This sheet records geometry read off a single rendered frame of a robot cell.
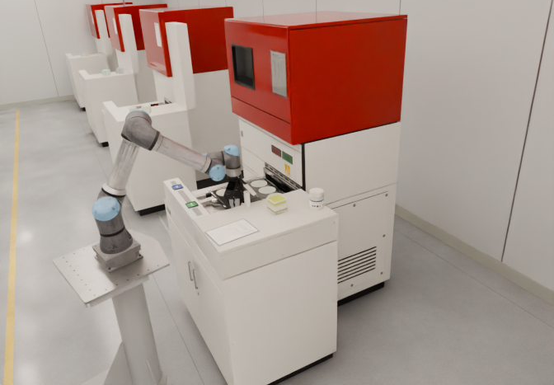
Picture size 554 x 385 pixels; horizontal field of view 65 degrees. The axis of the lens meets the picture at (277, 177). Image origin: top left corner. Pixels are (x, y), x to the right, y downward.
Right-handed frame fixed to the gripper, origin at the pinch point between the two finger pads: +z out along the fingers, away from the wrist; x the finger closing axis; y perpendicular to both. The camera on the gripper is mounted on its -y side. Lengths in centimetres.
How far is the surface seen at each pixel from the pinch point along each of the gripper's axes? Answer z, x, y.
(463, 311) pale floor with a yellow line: 91, -127, 61
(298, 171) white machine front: -14.0, -27.7, 25.7
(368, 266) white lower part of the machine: 66, -65, 60
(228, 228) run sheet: -5.5, -8.0, -26.7
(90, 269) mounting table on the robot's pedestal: 9, 52, -53
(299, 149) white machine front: -27.7, -29.4, 24.0
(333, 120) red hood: -40, -45, 38
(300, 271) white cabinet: 20.0, -39.3, -17.0
